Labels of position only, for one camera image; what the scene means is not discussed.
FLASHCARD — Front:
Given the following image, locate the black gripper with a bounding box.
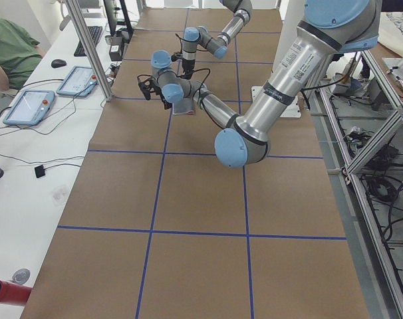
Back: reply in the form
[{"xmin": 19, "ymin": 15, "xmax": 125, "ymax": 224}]
[
  {"xmin": 182, "ymin": 59, "xmax": 195, "ymax": 78},
  {"xmin": 153, "ymin": 80, "xmax": 172, "ymax": 110}
]

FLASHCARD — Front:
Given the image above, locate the pink towel with grey back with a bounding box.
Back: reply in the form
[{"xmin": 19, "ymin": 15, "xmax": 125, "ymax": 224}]
[{"xmin": 172, "ymin": 98, "xmax": 196, "ymax": 116}]

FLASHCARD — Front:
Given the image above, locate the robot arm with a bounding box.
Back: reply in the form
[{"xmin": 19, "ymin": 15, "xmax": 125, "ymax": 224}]
[
  {"xmin": 151, "ymin": 1, "xmax": 382, "ymax": 167},
  {"xmin": 174, "ymin": 0, "xmax": 253, "ymax": 80}
]

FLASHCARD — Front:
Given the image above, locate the far teach pendant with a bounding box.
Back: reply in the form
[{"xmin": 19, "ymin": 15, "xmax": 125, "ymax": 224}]
[{"xmin": 56, "ymin": 66, "xmax": 98, "ymax": 98}]

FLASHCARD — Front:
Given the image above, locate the teach pendant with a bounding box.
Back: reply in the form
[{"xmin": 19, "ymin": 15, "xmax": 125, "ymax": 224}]
[
  {"xmin": 56, "ymin": 66, "xmax": 98, "ymax": 98},
  {"xmin": 3, "ymin": 90, "xmax": 55, "ymax": 126}
]

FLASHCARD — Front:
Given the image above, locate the black keyboard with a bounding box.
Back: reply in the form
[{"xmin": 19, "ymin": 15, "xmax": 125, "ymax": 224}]
[{"xmin": 73, "ymin": 25, "xmax": 104, "ymax": 57}]

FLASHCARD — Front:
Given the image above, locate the black computer mouse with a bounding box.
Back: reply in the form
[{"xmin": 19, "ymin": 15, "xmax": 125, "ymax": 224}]
[{"xmin": 51, "ymin": 58, "xmax": 67, "ymax": 68}]

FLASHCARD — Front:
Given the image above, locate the near teach pendant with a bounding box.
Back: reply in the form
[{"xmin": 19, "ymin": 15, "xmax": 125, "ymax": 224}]
[{"xmin": 3, "ymin": 90, "xmax": 55, "ymax": 126}]

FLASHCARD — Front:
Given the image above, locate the small black square pad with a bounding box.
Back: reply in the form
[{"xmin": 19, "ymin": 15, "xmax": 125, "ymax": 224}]
[{"xmin": 34, "ymin": 164, "xmax": 47, "ymax": 179}]

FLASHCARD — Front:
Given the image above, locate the person in green shirt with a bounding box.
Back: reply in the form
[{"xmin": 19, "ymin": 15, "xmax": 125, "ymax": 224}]
[{"xmin": 0, "ymin": 18, "xmax": 45, "ymax": 91}]

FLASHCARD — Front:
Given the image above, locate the red cylinder bottle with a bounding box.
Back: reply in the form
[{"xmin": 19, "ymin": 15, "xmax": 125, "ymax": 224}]
[{"xmin": 0, "ymin": 280, "xmax": 32, "ymax": 306}]

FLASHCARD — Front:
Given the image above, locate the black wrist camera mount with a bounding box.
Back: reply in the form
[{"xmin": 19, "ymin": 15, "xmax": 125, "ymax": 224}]
[{"xmin": 137, "ymin": 74, "xmax": 158, "ymax": 100}]

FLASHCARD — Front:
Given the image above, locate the aluminium frame post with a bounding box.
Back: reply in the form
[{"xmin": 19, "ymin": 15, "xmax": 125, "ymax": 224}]
[{"xmin": 65, "ymin": 0, "xmax": 113, "ymax": 102}]

